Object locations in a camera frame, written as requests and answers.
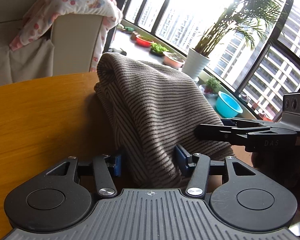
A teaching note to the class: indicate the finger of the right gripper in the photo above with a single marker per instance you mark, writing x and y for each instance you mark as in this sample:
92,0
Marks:
232,133
244,122

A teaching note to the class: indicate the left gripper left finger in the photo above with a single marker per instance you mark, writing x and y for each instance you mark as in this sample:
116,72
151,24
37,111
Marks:
104,168

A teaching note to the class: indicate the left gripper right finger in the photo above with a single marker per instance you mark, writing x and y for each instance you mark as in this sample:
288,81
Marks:
196,167

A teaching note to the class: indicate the striped brown knit sweater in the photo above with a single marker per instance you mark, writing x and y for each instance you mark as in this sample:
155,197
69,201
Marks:
152,108

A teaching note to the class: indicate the dark gloved right hand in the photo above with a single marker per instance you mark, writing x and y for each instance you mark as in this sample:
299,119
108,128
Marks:
284,168

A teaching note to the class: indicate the turquoise plastic basin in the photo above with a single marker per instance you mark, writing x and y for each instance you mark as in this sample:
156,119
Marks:
227,106

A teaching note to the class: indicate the small potted green plant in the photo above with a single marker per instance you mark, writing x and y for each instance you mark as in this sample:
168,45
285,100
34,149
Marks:
212,86

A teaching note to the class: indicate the pink plant pot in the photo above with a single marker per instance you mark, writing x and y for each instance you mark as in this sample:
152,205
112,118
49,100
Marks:
173,60

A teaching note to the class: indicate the green leafy plant tray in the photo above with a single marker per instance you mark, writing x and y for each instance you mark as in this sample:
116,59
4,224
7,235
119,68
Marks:
157,49

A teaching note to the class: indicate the white pot palm plant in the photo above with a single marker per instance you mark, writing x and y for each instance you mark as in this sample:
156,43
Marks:
250,18

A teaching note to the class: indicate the red plant bowl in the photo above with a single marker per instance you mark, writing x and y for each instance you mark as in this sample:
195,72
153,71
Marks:
143,41

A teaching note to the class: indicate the beige sofa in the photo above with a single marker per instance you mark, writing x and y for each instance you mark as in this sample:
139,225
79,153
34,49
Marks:
32,61

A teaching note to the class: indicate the floral pink blanket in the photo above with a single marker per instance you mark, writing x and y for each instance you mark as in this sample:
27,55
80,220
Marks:
72,10

